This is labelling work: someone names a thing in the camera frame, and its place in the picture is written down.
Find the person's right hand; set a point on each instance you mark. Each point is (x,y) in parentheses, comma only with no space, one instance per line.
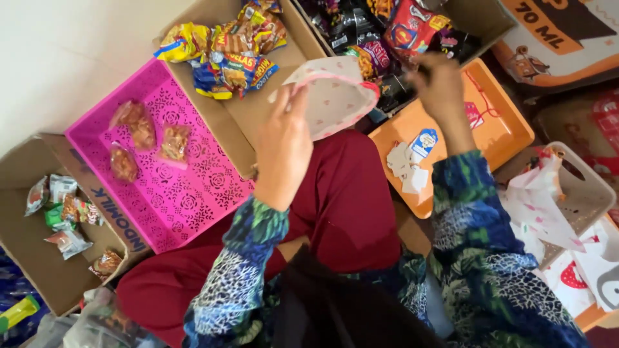
(442,87)

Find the person's left hand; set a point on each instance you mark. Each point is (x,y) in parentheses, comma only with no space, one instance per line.
(283,150)

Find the person's right fingers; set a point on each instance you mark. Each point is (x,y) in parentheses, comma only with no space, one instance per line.
(418,72)

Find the person's left fingers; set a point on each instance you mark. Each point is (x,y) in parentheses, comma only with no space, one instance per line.
(296,99)

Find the white heart print pouch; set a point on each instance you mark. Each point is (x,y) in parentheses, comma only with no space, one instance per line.
(338,99)

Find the plain brown cardboard box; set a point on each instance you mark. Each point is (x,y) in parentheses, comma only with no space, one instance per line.
(237,121)

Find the heap of dark snack packets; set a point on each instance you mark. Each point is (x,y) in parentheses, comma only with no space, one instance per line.
(367,29)

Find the blue paper tag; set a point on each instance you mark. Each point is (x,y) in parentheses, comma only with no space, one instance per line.
(424,142)

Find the heap of yellow snack packets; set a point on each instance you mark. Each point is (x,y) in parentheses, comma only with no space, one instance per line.
(232,53)

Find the cardboard box of dark packets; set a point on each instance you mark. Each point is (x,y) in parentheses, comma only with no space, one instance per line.
(483,19)

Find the orange plastic tray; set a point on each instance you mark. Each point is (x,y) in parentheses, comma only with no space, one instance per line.
(498,125)

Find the pile of white paper tags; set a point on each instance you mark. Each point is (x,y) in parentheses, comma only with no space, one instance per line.
(406,169)

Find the person's red clothed legs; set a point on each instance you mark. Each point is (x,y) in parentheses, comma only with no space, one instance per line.
(348,203)

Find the clear packet of orange snacks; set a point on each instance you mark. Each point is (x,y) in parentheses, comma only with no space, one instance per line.
(174,144)
(123,163)
(138,123)

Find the carton with orange print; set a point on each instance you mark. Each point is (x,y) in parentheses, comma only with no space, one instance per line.
(556,43)

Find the pink perforated plastic tray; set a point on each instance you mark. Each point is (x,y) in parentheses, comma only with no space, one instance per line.
(183,193)

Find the brown box with red packet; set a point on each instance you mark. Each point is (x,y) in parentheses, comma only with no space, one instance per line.
(580,130)

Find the white printed paper bags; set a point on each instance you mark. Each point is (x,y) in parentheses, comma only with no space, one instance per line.
(537,203)

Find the white plastic basket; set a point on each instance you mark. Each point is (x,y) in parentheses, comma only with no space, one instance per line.
(587,198)

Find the orange and red snack packet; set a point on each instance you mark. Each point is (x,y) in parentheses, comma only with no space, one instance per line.
(82,210)

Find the white and grey snack packet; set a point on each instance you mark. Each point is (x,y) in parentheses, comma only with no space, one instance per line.
(63,186)

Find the brown snack packet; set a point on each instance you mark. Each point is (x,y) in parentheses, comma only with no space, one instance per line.
(106,263)

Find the white bags with cartoon print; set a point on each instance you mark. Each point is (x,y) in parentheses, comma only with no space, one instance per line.
(590,275)

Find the green snack packet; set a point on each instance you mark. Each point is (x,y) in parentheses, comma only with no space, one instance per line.
(54,216)

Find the white and orange snack packet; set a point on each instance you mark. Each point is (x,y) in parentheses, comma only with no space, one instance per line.
(67,241)

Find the white and red snack packet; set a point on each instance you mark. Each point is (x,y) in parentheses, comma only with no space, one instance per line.
(36,196)

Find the clear plastic bag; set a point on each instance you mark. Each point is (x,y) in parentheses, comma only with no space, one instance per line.
(96,324)

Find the cardboard box with blue lettering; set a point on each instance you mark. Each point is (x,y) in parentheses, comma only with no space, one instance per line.
(34,270)

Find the yellow green plastic item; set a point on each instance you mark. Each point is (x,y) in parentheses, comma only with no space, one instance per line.
(19,312)

